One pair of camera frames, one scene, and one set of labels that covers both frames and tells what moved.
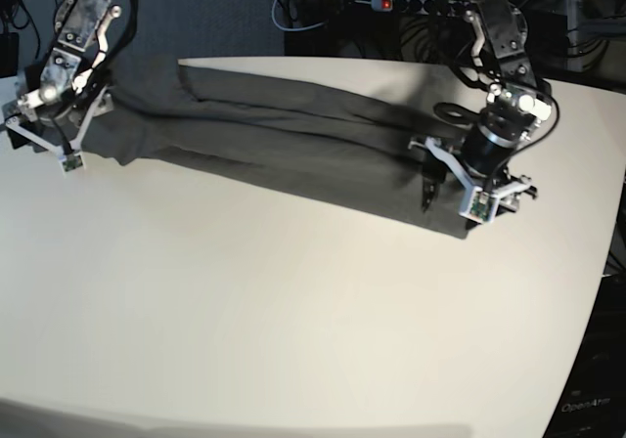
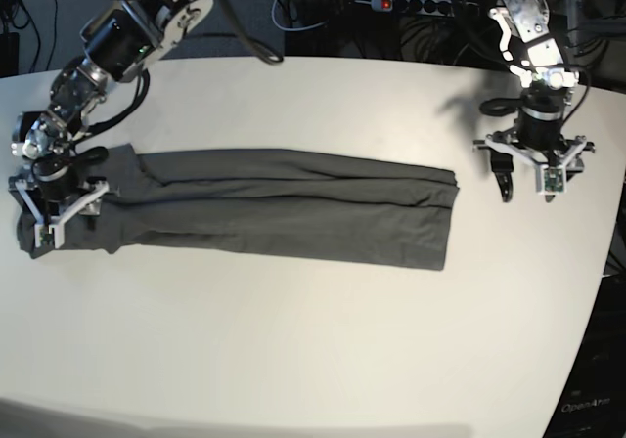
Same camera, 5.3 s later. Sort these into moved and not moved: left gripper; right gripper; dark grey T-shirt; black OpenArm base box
Moved: right gripper; left gripper; dark grey T-shirt
Not moved: black OpenArm base box
